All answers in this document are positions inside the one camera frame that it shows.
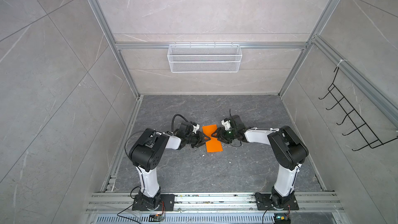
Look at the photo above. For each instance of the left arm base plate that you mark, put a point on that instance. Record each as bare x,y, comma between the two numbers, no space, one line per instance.
159,202

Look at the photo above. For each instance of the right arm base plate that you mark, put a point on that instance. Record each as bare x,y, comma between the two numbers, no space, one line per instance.
275,201

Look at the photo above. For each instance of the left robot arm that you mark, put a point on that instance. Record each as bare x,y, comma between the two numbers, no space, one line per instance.
147,152

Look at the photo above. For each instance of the black wire hook rack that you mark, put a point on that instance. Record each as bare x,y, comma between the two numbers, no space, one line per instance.
352,115

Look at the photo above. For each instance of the white vented cable duct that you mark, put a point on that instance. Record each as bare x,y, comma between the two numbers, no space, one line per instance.
189,218

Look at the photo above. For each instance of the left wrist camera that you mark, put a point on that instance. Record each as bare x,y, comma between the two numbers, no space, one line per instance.
189,127

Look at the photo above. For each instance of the white wire mesh basket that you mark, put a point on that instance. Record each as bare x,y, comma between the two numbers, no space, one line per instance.
215,58

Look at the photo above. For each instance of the aluminium mounting rail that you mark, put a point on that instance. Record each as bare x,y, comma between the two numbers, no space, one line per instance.
221,202

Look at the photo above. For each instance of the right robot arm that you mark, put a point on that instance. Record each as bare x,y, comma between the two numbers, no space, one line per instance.
289,151

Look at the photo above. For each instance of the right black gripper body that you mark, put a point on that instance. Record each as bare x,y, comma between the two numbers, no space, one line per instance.
227,136

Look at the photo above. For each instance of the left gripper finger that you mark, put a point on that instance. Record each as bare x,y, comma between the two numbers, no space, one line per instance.
199,144
205,137

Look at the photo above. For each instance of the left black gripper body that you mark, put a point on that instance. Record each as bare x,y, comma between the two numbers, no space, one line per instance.
193,139

